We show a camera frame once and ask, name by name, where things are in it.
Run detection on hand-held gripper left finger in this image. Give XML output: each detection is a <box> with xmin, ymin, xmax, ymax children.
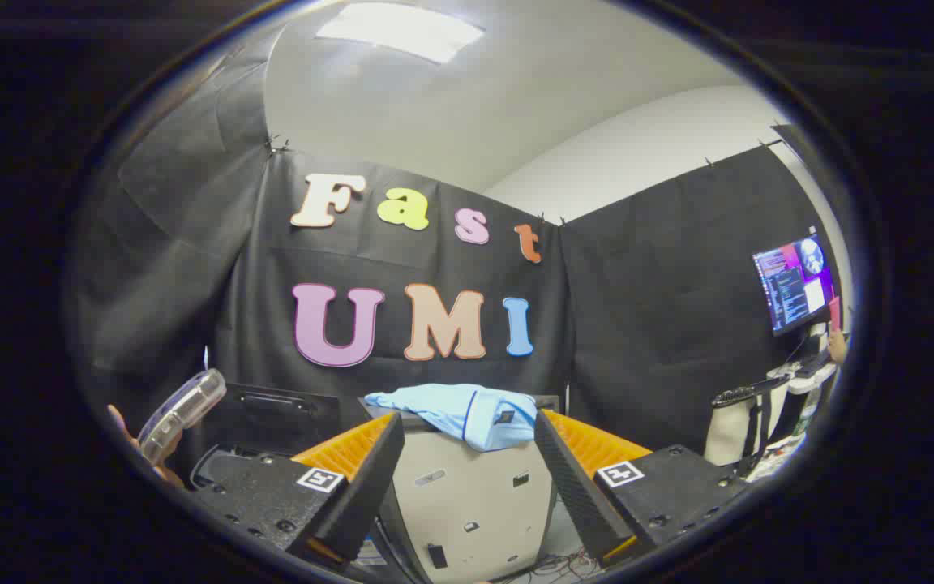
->
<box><xmin>190</xmin><ymin>410</ymin><xmax>406</xmax><ymax>565</ymax></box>

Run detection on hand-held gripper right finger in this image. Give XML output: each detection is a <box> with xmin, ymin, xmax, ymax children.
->
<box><xmin>533</xmin><ymin>408</ymin><xmax>753</xmax><ymax>569</ymax></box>

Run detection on dark transparent washing machine lid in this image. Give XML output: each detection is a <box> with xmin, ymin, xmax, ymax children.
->
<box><xmin>206</xmin><ymin>381</ymin><xmax>346</xmax><ymax>459</ymax></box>

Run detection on light blue shirt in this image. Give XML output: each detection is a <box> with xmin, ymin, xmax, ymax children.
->
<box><xmin>364</xmin><ymin>384</ymin><xmax>538</xmax><ymax>452</ymax></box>

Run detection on gray and white cabinet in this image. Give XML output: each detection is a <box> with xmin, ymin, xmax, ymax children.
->
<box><xmin>358</xmin><ymin>396</ymin><xmax>565</xmax><ymax>584</ymax></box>

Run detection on black backdrop cloth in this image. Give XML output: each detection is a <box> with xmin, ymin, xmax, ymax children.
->
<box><xmin>70</xmin><ymin>24</ymin><xmax>841</xmax><ymax>487</ymax></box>

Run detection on computer monitor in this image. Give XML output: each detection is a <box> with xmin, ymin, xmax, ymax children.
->
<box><xmin>752</xmin><ymin>235</ymin><xmax>839</xmax><ymax>337</ymax></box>

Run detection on tangled thin cables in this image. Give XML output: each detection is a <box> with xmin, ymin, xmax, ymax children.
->
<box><xmin>508</xmin><ymin>550</ymin><xmax>599</xmax><ymax>582</ymax></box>

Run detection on white tote bag black straps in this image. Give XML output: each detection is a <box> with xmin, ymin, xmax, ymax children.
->
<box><xmin>705</xmin><ymin>377</ymin><xmax>796</xmax><ymax>479</ymax></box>

